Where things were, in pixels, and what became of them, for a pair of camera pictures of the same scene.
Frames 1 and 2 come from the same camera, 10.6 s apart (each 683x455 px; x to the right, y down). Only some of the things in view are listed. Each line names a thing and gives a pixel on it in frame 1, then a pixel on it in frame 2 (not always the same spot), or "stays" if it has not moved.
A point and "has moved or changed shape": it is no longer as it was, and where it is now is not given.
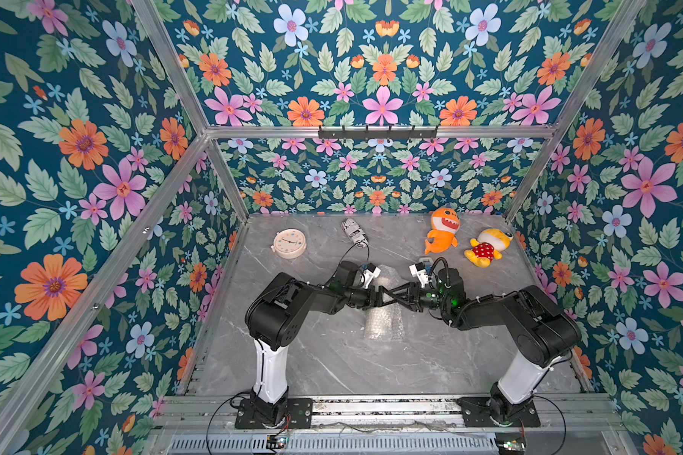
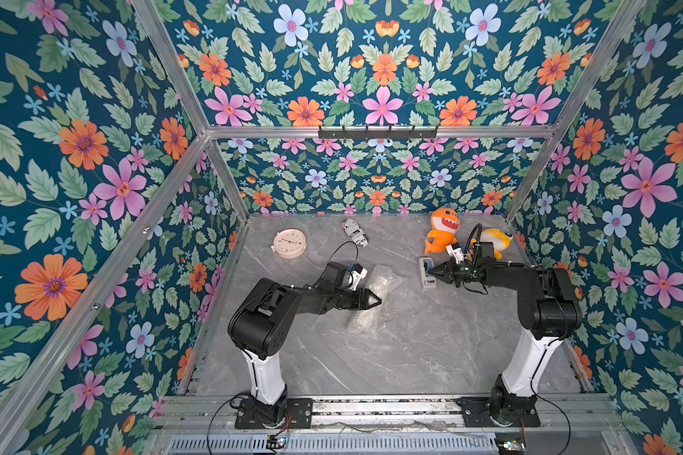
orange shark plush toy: (445, 222) stays
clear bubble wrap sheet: (386, 322) has moved or changed shape
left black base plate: (299, 415) stays
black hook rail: (377, 134) stays
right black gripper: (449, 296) -> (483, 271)
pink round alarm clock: (289, 244) stays
